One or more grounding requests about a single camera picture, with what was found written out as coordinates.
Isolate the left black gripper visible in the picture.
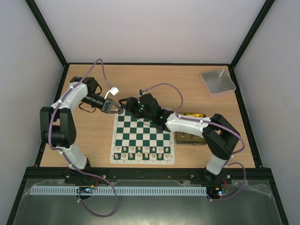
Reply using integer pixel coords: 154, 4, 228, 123
81, 94, 123, 114

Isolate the gold tin with dark pieces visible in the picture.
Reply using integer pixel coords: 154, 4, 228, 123
175, 112, 206, 146

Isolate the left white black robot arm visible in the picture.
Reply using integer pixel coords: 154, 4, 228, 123
40, 77, 123, 170

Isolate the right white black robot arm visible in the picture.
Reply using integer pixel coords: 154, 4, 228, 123
119, 93, 240, 184

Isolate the green white chess board mat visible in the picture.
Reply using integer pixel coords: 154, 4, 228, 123
110, 111, 175, 165

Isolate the silver tin lid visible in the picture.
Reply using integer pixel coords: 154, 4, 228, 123
201, 69, 236, 96

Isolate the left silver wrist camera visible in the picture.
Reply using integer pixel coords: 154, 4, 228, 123
104, 87, 119, 99

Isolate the black mounting rail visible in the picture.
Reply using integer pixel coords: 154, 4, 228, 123
25, 166, 272, 185

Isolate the grey slotted cable duct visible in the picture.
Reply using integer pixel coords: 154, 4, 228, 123
29, 186, 207, 196

